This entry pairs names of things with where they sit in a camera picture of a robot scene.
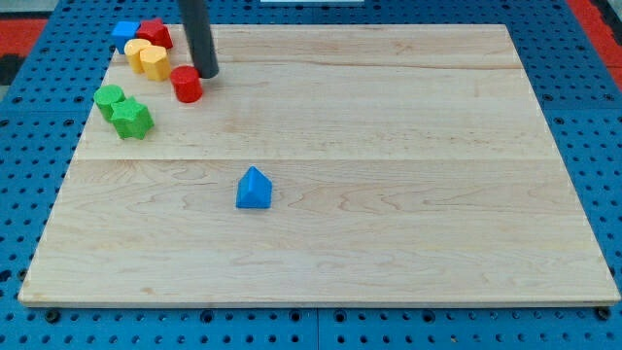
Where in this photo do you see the green star block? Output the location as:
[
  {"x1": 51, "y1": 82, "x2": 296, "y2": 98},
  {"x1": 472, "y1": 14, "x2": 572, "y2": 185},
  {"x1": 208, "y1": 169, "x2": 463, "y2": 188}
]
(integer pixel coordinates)
[{"x1": 111, "y1": 96, "x2": 155, "y2": 139}]

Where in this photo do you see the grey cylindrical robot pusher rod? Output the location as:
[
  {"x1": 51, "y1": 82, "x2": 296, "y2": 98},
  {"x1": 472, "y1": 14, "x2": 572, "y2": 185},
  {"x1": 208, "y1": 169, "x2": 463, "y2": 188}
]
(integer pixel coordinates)
[{"x1": 178, "y1": 0, "x2": 220, "y2": 79}]

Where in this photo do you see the red star block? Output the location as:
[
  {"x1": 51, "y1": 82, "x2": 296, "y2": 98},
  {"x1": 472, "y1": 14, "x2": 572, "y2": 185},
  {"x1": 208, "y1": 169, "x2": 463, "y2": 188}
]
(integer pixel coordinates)
[{"x1": 136, "y1": 17, "x2": 173, "y2": 49}]

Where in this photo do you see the blue triangular prism block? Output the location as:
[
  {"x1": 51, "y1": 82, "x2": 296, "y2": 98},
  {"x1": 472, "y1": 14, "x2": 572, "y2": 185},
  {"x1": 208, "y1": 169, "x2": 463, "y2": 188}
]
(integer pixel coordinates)
[{"x1": 235, "y1": 166, "x2": 272, "y2": 209}]

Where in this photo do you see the light wooden board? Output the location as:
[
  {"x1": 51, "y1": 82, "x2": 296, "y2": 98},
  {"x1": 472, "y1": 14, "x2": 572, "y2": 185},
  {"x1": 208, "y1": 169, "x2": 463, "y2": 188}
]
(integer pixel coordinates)
[{"x1": 18, "y1": 24, "x2": 620, "y2": 308}]

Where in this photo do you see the red cylinder block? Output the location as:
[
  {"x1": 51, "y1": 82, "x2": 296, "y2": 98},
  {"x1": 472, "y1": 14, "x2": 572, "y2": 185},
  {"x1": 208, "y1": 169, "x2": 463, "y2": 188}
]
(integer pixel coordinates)
[{"x1": 169, "y1": 65, "x2": 203, "y2": 103}]

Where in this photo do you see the yellow hexagon block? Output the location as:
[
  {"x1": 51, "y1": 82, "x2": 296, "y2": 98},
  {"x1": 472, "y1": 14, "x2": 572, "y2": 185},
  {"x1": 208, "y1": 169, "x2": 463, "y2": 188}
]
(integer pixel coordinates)
[{"x1": 139, "y1": 46, "x2": 171, "y2": 82}]

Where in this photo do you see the yellow cylinder block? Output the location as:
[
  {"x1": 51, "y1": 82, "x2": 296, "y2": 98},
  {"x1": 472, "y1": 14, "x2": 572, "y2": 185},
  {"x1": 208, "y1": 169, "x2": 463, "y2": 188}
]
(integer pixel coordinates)
[{"x1": 124, "y1": 38, "x2": 152, "y2": 74}]

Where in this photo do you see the green cylinder block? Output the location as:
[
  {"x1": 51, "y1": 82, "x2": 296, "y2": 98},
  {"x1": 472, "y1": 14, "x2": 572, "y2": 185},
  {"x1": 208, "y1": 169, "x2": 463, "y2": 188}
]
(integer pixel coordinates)
[{"x1": 93, "y1": 85, "x2": 125, "y2": 123}]

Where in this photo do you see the blue cube block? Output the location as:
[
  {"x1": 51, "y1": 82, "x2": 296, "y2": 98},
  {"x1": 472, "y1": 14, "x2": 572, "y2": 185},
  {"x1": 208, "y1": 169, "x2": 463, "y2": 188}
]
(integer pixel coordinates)
[{"x1": 111, "y1": 21, "x2": 140, "y2": 54}]

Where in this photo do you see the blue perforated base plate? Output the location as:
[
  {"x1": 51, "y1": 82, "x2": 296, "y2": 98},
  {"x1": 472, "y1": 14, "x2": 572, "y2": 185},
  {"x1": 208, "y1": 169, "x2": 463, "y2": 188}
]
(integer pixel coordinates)
[{"x1": 1, "y1": 1, "x2": 621, "y2": 349}]

